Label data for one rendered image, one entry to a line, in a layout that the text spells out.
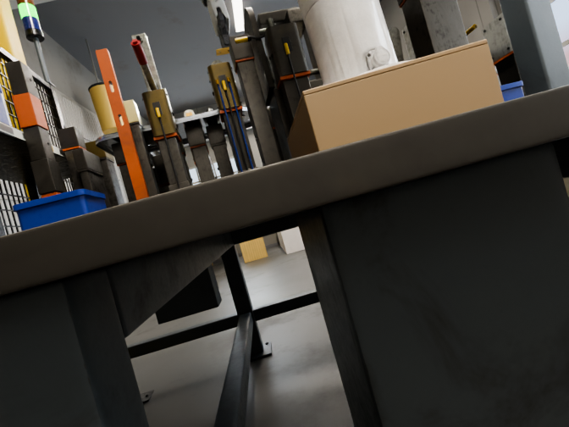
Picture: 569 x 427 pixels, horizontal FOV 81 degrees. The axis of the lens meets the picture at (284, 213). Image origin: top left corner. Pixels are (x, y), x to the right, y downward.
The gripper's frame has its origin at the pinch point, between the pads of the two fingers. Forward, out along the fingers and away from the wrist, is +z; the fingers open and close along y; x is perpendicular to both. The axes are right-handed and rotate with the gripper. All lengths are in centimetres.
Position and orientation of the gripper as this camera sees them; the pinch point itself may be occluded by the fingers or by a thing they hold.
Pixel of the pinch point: (226, 43)
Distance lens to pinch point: 129.5
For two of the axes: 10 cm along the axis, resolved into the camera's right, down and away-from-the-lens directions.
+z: 2.7, 9.6, 0.1
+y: -1.7, 0.4, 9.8
